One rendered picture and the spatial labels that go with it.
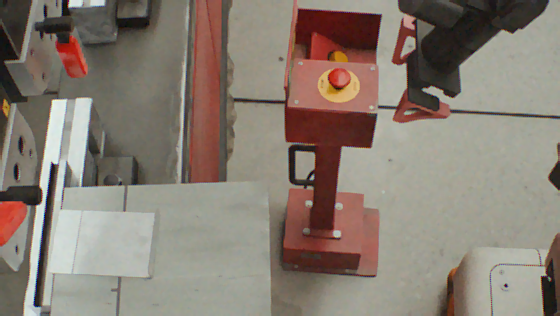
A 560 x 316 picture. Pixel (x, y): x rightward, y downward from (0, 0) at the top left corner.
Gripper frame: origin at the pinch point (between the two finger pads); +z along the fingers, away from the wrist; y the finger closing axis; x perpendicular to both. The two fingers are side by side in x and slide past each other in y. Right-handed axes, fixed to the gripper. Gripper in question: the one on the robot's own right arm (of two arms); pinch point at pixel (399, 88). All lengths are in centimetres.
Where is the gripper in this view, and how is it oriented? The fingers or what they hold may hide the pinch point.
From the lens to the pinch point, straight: 99.9
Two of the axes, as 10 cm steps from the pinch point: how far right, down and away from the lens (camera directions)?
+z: -4.3, 4.2, 8.0
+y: -0.7, 8.7, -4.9
